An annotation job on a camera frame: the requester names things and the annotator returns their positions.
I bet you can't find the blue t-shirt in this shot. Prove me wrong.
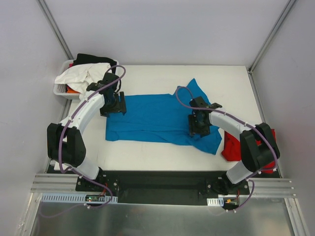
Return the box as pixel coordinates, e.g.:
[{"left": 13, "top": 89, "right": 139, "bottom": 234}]
[{"left": 105, "top": 79, "right": 222, "bottom": 155}]

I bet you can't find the red t-shirt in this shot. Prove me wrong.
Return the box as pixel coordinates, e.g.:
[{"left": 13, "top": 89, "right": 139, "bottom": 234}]
[{"left": 221, "top": 129, "right": 276, "bottom": 174}]

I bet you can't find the white laundry basket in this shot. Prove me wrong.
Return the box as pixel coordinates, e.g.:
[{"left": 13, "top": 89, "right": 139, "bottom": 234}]
[{"left": 53, "top": 58, "right": 120, "bottom": 100}]

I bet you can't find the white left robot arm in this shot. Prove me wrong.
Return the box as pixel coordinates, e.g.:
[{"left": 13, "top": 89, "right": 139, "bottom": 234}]
[{"left": 47, "top": 72, "right": 126, "bottom": 191}]

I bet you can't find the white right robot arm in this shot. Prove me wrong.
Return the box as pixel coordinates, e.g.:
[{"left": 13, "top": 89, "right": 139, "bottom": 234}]
[{"left": 189, "top": 96, "right": 280, "bottom": 194}]

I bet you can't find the orange garment in basket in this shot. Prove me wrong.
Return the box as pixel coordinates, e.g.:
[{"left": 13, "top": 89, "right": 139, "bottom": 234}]
[{"left": 66, "top": 87, "right": 79, "bottom": 93}]

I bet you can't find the white t-shirt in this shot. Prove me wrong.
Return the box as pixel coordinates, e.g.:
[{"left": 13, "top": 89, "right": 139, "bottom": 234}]
[{"left": 54, "top": 61, "right": 111, "bottom": 100}]

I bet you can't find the black t-shirt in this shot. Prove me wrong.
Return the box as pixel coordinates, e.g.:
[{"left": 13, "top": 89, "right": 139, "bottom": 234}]
[{"left": 73, "top": 53, "right": 118, "bottom": 66}]

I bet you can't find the white slotted cable duct right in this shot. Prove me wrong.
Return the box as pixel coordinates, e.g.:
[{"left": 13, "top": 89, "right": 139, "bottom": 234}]
[{"left": 207, "top": 197, "right": 224, "bottom": 207}]

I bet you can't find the white slotted cable duct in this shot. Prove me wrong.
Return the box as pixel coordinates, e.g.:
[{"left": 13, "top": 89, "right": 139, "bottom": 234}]
[
  {"left": 41, "top": 193, "right": 118, "bottom": 204},
  {"left": 207, "top": 197, "right": 224, "bottom": 207}
]

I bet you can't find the black robot base mount plate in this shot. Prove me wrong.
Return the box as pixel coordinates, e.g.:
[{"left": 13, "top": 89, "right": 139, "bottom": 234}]
[{"left": 75, "top": 171, "right": 250, "bottom": 206}]

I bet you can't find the white slotted cable duct left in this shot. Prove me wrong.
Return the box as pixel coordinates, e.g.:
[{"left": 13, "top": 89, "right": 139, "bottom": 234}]
[{"left": 41, "top": 193, "right": 118, "bottom": 204}]

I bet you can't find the aluminium table edge rail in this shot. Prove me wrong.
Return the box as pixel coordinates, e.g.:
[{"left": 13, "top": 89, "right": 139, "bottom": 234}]
[{"left": 31, "top": 174, "right": 298, "bottom": 198}]

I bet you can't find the aluminium frame post left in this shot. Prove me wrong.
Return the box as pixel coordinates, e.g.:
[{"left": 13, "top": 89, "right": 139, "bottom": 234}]
[{"left": 36, "top": 0, "right": 74, "bottom": 59}]

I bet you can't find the aluminium frame post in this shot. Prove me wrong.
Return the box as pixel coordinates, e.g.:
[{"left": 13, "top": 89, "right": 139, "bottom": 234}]
[
  {"left": 36, "top": 0, "right": 74, "bottom": 59},
  {"left": 248, "top": 0, "right": 298, "bottom": 74}
]

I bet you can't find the aluminium frame post right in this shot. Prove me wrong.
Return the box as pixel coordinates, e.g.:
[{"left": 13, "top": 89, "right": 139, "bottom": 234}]
[{"left": 248, "top": 0, "right": 298, "bottom": 74}]

